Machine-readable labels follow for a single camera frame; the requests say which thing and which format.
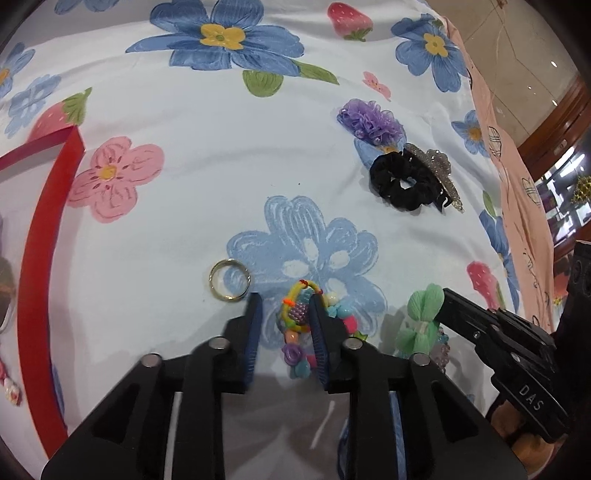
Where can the pink printed cloth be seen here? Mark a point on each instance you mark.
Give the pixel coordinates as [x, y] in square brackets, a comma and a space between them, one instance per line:
[517, 207]

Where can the rhinestone claw hair clip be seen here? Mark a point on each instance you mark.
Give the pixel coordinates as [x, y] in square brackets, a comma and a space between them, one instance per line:
[438, 168]

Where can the pink hair clip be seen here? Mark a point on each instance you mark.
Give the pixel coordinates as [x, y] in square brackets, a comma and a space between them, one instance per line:
[9, 387]

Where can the brown wooden furniture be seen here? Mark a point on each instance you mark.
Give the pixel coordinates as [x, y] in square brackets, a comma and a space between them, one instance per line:
[554, 129]

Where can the person's right hand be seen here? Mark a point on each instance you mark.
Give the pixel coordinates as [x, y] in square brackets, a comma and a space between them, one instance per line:
[521, 438]

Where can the red shallow box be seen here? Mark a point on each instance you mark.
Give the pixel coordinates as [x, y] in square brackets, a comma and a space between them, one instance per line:
[41, 277]

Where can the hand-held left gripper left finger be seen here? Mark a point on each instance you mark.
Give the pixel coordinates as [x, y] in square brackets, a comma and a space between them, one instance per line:
[253, 332]

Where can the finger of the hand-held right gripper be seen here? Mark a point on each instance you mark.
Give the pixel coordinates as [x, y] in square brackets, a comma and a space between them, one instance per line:
[466, 314]

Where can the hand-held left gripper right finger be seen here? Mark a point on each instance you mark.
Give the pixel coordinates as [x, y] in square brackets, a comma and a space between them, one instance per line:
[317, 341]

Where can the black scrunchie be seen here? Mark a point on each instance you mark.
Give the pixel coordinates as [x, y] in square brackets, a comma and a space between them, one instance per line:
[385, 184]

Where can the purple ruffled scrunchie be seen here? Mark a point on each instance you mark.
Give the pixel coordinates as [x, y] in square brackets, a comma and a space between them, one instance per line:
[369, 122]

